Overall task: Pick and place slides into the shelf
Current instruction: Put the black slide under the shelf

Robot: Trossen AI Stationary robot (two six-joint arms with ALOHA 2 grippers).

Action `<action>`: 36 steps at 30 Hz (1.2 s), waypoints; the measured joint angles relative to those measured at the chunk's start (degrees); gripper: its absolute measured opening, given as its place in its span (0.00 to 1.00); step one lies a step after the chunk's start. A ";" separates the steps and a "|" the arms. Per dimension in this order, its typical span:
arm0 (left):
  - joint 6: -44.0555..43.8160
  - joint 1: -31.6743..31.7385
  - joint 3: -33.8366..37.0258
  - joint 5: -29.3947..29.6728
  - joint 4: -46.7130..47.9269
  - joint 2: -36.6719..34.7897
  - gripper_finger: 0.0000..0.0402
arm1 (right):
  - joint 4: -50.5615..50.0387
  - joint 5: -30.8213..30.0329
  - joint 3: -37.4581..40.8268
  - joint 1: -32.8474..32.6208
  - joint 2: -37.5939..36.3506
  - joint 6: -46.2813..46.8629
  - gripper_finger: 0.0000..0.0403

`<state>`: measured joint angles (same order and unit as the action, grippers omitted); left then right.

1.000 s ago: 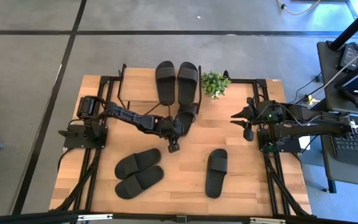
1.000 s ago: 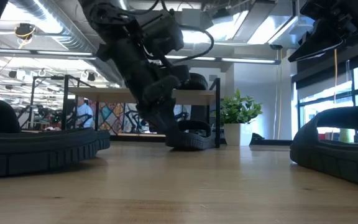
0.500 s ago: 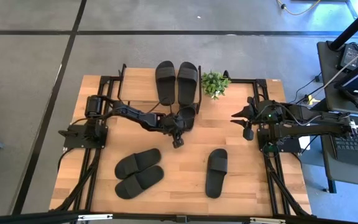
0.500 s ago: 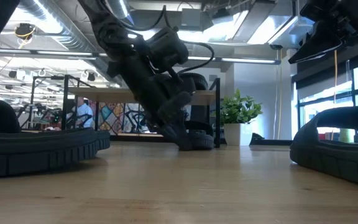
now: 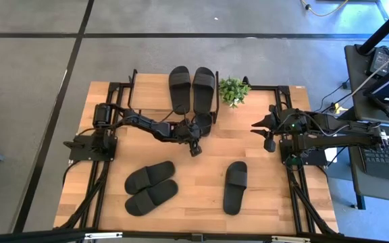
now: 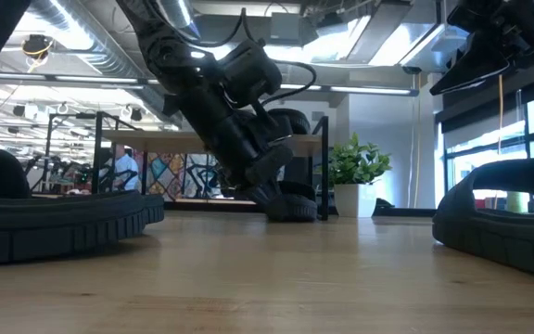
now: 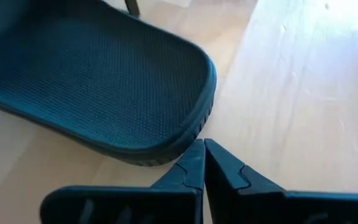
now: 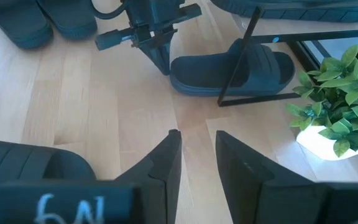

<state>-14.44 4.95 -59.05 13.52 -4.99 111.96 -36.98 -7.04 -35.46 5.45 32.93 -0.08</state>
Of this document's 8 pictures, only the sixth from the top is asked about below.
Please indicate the colourful patterned wall panel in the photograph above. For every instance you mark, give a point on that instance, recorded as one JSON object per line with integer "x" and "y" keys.
{"x": 165, "y": 176}

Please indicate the person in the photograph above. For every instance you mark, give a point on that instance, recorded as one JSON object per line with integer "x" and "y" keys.
{"x": 125, "y": 169}

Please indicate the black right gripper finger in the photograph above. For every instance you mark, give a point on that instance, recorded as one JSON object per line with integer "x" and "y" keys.
{"x": 475, "y": 65}

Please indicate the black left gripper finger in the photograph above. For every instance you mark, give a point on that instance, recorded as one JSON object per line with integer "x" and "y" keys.
{"x": 271, "y": 164}
{"x": 261, "y": 194}

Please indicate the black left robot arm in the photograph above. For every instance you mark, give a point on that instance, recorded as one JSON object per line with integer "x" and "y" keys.
{"x": 165, "y": 51}

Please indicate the black aluminium rig frame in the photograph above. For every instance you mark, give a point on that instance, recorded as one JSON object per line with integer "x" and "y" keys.
{"x": 406, "y": 212}

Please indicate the wooden shelf with black frame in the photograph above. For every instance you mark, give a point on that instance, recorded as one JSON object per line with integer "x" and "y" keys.
{"x": 156, "y": 141}

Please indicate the yellow-green cylinder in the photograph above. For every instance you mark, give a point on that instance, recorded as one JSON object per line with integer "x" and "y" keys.
{"x": 517, "y": 202}

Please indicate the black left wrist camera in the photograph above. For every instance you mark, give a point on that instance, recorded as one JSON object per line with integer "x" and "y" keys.
{"x": 248, "y": 72}

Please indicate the green plant in white pot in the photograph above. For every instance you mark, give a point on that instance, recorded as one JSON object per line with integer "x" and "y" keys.
{"x": 355, "y": 162}

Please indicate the silver smooth ceiling duct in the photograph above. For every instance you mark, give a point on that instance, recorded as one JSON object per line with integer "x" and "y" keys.
{"x": 179, "y": 14}

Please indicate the dark ceiling security camera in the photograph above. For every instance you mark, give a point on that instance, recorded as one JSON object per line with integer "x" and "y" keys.
{"x": 412, "y": 70}

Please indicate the black round ceiling fixture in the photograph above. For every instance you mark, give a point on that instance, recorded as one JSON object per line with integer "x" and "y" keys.
{"x": 36, "y": 45}

